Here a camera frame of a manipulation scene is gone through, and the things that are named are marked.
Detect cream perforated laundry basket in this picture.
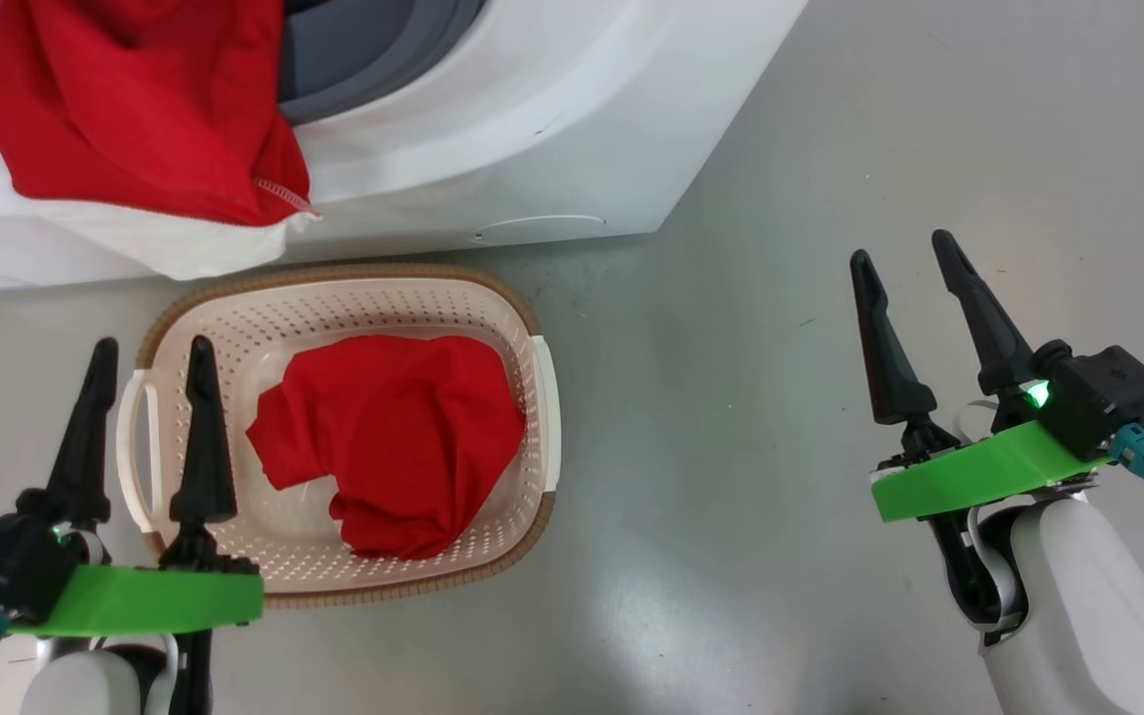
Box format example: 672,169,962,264
116,262,563,610

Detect red and white garment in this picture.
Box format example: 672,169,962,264
0,0,324,282

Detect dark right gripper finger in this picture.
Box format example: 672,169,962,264
930,229,1036,397
849,248,939,428

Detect white front-load washing machine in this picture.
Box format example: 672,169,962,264
0,0,809,295

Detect plain red garment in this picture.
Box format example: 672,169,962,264
245,334,528,561

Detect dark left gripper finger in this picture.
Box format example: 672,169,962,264
43,337,122,528
167,335,239,568

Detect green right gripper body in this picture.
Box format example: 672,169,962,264
870,417,1115,525

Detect grey rubber door gasket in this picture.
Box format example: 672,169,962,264
0,0,490,131

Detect round white filter cover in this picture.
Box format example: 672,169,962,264
469,214,609,245

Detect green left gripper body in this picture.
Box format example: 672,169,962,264
6,559,266,640

